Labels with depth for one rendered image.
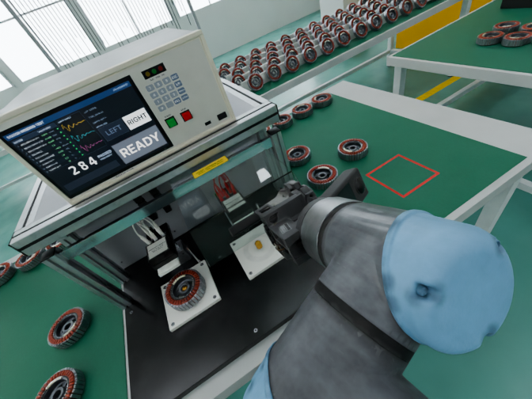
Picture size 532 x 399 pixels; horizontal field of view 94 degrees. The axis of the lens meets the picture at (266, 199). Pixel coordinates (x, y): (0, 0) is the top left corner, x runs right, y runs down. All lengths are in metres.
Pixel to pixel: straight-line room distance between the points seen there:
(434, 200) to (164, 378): 0.87
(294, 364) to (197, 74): 0.57
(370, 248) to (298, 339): 0.08
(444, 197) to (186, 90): 0.77
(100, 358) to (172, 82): 0.75
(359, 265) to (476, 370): 1.33
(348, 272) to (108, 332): 0.84
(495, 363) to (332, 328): 1.36
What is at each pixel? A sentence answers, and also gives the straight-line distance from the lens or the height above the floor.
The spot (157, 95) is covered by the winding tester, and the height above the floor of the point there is 1.24.
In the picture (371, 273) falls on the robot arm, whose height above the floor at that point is 1.23.
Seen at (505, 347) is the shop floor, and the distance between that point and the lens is 1.56.
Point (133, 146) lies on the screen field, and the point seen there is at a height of 1.17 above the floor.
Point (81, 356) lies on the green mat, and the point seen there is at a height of 0.75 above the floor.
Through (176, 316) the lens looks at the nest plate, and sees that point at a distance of 0.78.
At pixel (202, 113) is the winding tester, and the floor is 1.17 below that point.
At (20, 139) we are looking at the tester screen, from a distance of 0.66.
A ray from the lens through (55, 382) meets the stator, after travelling 0.96.
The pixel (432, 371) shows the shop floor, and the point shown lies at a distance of 1.44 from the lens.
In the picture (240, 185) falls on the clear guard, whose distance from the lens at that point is 0.53.
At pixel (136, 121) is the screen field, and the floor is 1.22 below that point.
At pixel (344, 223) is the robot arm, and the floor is 1.22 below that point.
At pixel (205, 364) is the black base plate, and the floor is 0.77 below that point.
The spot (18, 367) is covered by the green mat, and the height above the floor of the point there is 0.75.
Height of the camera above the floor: 1.38
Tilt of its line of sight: 42 degrees down
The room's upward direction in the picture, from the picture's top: 21 degrees counter-clockwise
